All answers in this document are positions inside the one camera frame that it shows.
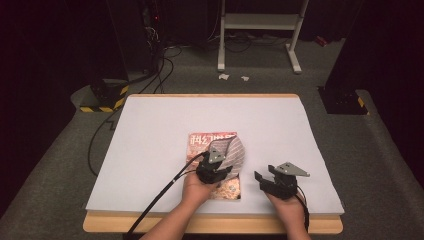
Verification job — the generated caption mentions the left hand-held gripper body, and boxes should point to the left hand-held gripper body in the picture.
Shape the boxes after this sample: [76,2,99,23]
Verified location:
[195,147,231,185]

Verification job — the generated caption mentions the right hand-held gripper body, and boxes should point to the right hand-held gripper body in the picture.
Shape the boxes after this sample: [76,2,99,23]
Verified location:
[266,161,310,201]

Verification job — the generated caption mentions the striped grey fabric pouch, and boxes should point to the striped grey fabric pouch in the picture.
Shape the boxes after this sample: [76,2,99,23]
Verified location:
[207,134,247,178]

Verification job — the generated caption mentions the magazine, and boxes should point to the magazine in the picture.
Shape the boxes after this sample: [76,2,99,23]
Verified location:
[184,131,243,201]

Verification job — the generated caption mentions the person's left hand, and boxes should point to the person's left hand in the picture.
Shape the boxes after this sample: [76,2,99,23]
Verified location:
[181,173,219,208]

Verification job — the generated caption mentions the person's right hand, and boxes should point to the person's right hand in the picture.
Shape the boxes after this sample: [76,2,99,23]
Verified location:
[265,193,308,228]

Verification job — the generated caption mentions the wooden table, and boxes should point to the wooden table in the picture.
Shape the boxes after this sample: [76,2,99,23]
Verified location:
[82,93,344,235]

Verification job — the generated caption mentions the white table mat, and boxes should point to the white table mat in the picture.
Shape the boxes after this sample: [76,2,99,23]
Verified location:
[85,95,345,216]

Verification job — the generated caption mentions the black yellow striped stand base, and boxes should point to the black yellow striped stand base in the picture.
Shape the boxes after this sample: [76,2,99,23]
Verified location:
[79,78,130,114]
[317,85,370,116]

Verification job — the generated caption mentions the small red object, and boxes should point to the small red object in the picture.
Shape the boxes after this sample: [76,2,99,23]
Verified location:
[314,34,329,48]

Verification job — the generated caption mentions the white metal stand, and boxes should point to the white metal stand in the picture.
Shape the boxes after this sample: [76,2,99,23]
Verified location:
[217,0,309,75]

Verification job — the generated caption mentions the dark equipment rack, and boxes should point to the dark equipment rack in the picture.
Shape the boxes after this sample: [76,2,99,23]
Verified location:
[106,0,168,73]

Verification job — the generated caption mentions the right hand-held gripper cable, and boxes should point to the right hand-held gripper cable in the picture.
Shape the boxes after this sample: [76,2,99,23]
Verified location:
[294,184,311,233]

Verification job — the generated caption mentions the hand-held gripper cable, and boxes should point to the hand-held gripper cable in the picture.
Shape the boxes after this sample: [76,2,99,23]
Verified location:
[294,184,311,233]
[124,151,208,239]

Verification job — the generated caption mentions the left hand-held gripper cable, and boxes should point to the left hand-held gripper cable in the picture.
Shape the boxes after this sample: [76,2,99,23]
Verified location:
[124,151,208,239]

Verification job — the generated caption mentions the black cable bundle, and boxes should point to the black cable bundle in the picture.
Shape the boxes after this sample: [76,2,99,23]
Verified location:
[138,46,183,95]

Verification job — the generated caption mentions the black floor cable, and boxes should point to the black floor cable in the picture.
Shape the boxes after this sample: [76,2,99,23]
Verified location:
[87,108,123,178]

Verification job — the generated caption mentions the cables under white stand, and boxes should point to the cables under white stand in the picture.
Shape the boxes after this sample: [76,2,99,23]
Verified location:
[208,31,291,54]

